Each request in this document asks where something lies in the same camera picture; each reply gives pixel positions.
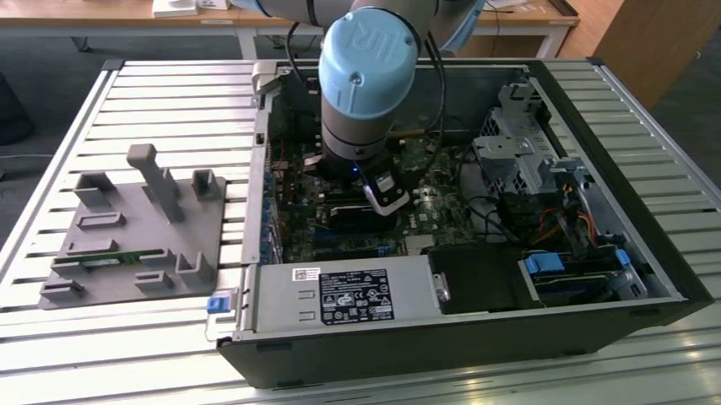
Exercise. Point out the plain white box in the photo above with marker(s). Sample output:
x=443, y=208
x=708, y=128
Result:
x=175, y=10

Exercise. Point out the silver chipset heatsink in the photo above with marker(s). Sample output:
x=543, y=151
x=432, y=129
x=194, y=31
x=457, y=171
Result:
x=420, y=244

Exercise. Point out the wooden cabinet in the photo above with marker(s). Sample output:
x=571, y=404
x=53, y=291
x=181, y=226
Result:
x=648, y=42

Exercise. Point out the blue disk carrier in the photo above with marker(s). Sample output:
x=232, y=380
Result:
x=544, y=263

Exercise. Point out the green motherboard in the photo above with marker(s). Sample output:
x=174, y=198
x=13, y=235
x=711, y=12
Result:
x=445, y=202

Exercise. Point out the white box with dark print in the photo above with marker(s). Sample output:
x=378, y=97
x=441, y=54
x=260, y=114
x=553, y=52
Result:
x=217, y=4

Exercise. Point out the blue case latch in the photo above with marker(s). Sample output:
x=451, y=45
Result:
x=218, y=306

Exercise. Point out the black open PC case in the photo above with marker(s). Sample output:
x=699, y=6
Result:
x=394, y=363

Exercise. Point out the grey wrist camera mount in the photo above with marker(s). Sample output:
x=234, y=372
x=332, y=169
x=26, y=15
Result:
x=313, y=164

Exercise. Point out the green RAM stick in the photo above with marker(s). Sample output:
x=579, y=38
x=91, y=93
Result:
x=133, y=256

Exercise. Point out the silver power supply unit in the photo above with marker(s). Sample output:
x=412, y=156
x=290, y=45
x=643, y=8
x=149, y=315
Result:
x=276, y=295

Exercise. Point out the black plastic shroud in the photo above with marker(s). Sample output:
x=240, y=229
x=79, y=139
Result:
x=479, y=278

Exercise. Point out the black flat device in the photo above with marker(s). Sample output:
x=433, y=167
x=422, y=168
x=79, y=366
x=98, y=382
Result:
x=564, y=6

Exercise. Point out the grey parts rack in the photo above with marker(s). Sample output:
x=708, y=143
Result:
x=146, y=236

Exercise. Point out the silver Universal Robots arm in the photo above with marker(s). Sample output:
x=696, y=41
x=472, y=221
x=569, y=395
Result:
x=366, y=76

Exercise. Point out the white-rimmed wrist camera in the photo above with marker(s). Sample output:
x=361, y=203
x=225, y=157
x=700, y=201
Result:
x=389, y=194

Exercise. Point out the black graphics card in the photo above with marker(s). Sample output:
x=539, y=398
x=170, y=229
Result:
x=356, y=221

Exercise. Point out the black hard disk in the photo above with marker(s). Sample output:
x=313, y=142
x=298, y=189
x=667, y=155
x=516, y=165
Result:
x=569, y=289

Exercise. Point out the small blue clip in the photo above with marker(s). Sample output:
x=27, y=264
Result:
x=623, y=259

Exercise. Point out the wooden desk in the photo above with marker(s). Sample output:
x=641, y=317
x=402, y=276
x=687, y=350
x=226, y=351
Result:
x=113, y=19

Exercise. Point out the silver drive cage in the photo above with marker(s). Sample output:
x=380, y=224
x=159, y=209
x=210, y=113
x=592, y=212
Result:
x=501, y=162

